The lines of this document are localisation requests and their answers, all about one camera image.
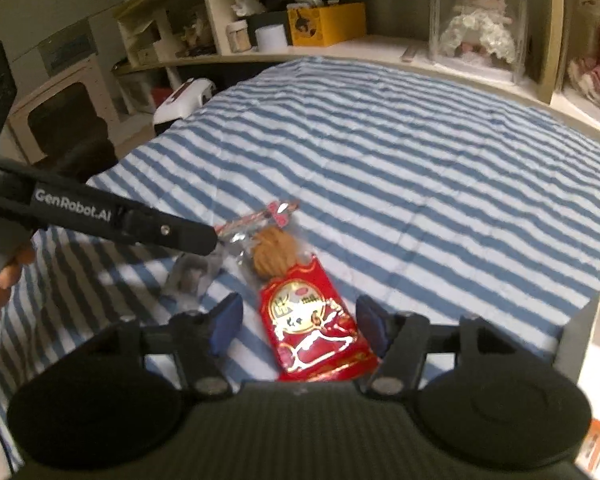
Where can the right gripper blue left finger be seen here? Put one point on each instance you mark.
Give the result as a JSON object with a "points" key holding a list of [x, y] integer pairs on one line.
{"points": [[225, 322]]}

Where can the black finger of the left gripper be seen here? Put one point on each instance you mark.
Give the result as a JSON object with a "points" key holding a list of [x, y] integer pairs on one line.
{"points": [[37, 199]]}

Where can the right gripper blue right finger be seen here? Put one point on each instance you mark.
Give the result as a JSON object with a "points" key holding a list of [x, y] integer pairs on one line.
{"points": [[376, 324]]}

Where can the orange snack packet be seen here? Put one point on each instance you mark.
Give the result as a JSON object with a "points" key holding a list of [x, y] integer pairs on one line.
{"points": [[589, 456]]}

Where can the person's left hand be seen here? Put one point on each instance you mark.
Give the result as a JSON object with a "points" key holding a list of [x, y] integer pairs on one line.
{"points": [[11, 273]]}

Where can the silver grey snack packet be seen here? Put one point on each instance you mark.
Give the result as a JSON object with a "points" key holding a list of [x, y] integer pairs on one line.
{"points": [[192, 275]]}

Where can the red snack packet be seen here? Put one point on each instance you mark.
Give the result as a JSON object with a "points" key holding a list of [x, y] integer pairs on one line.
{"points": [[313, 335]]}

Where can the clear cookie packet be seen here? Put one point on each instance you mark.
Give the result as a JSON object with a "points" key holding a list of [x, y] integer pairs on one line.
{"points": [[268, 243]]}

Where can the white red appliance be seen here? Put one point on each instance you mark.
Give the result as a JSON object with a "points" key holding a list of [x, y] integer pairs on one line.
{"points": [[190, 96]]}

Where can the white paper roll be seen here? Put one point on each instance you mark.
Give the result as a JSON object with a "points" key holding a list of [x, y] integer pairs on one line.
{"points": [[271, 39]]}

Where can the yellow cardboard box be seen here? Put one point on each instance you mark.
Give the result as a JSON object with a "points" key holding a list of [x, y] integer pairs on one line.
{"points": [[327, 25]]}

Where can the white doll display case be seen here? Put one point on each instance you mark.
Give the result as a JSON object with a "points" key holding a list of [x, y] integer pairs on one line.
{"points": [[483, 38]]}

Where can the red doll display case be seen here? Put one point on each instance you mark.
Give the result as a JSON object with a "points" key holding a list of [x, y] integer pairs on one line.
{"points": [[579, 71]]}

